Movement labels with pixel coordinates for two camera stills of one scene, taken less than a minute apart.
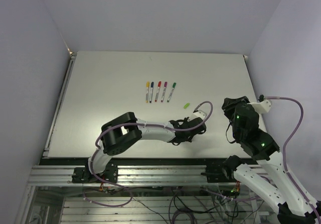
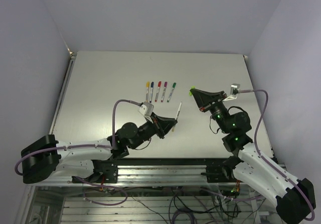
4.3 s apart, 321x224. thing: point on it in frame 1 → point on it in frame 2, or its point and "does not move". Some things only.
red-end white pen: x=159 y=84 does not move
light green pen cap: x=186 y=105 → x=189 y=92
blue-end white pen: x=151 y=91 does not move
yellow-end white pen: x=147 y=98 does not move
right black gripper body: x=229 y=109 → x=211 y=107
